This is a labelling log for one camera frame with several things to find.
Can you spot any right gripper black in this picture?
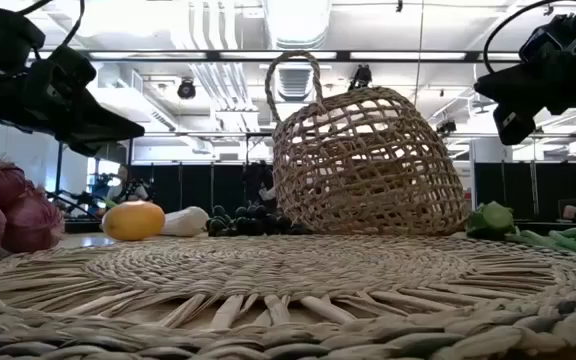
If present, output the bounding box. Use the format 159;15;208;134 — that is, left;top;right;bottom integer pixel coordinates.
472;43;576;147

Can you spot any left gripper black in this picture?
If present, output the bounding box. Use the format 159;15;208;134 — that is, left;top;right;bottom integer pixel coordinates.
20;44;147;158

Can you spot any round orange fruit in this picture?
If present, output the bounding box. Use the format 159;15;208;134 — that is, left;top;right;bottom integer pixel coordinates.
101;200;167;242

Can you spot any white and green leek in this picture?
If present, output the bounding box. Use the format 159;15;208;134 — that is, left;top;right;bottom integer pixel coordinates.
159;205;211;238

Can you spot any dark grape bunch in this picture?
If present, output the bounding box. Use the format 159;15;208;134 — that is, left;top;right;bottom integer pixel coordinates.
205;203;315;238

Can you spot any open-weave wicker basket with handles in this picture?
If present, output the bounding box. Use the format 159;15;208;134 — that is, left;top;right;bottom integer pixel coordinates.
264;49;470;237

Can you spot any woven wicker basket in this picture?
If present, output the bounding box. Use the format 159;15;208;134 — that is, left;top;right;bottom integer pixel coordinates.
0;232;576;360

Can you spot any person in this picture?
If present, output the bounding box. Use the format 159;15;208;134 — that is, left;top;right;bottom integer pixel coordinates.
242;158;280;212
105;163;151;204

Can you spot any black room divider panel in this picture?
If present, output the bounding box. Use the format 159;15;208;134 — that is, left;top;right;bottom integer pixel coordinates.
472;158;576;222
130;161;275;217

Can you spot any black round ceiling lamp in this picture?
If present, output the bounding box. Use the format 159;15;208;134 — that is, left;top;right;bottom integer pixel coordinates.
176;77;198;101

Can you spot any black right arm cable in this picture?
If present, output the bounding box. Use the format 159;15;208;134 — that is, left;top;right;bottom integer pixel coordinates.
481;0;576;75

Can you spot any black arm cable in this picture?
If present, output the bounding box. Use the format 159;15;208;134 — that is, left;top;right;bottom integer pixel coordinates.
481;0;576;75
15;0;87;49

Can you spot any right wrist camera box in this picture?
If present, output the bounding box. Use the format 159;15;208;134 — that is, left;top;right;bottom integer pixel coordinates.
517;0;576;65

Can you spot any black aluminium table frame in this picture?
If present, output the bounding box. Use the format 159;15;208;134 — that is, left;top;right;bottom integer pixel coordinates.
62;218;576;236

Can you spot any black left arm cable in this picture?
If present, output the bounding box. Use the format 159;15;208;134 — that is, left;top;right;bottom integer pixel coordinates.
15;0;87;49

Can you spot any black overhead camera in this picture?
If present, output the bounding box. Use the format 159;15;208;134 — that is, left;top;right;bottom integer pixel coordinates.
349;63;374;93

